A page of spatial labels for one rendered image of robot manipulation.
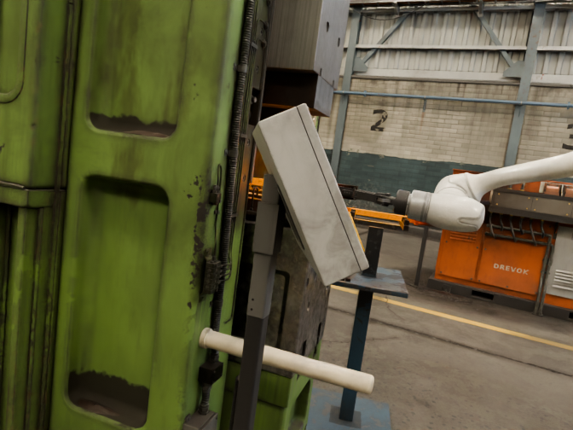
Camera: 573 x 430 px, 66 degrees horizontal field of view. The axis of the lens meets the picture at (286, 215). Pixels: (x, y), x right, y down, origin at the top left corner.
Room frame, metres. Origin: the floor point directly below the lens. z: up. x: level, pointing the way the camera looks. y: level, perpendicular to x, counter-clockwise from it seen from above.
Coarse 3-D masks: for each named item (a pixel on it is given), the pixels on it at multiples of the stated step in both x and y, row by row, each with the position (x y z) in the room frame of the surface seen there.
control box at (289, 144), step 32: (256, 128) 0.76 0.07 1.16; (288, 128) 0.68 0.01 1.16; (288, 160) 0.68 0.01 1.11; (320, 160) 0.69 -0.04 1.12; (288, 192) 0.68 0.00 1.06; (320, 192) 0.69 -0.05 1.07; (320, 224) 0.69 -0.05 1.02; (352, 224) 0.70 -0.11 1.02; (320, 256) 0.69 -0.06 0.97; (352, 256) 0.70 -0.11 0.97
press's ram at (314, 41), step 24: (288, 0) 1.30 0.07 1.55; (312, 0) 1.28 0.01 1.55; (336, 0) 1.39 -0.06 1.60; (288, 24) 1.30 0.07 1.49; (312, 24) 1.27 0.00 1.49; (336, 24) 1.42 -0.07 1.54; (288, 48) 1.29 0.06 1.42; (312, 48) 1.27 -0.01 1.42; (336, 48) 1.46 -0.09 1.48; (288, 72) 1.34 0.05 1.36; (312, 72) 1.29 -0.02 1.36; (336, 72) 1.50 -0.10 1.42
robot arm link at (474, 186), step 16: (544, 160) 1.21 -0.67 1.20; (560, 160) 1.17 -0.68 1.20; (448, 176) 1.47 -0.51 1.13; (464, 176) 1.39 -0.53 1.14; (480, 176) 1.38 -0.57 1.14; (496, 176) 1.34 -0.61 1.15; (512, 176) 1.29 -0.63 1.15; (528, 176) 1.25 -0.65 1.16; (544, 176) 1.21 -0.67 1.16; (560, 176) 1.18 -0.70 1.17; (464, 192) 1.35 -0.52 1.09; (480, 192) 1.37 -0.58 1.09
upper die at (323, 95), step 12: (276, 72) 1.36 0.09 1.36; (264, 84) 1.37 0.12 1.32; (276, 84) 1.35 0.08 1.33; (288, 84) 1.34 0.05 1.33; (300, 84) 1.33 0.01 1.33; (312, 84) 1.32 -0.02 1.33; (324, 84) 1.39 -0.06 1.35; (264, 96) 1.36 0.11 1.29; (276, 96) 1.35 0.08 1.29; (288, 96) 1.34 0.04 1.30; (300, 96) 1.33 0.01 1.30; (312, 96) 1.32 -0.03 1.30; (324, 96) 1.41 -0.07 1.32; (288, 108) 1.42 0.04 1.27; (312, 108) 1.33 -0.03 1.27; (324, 108) 1.43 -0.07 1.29
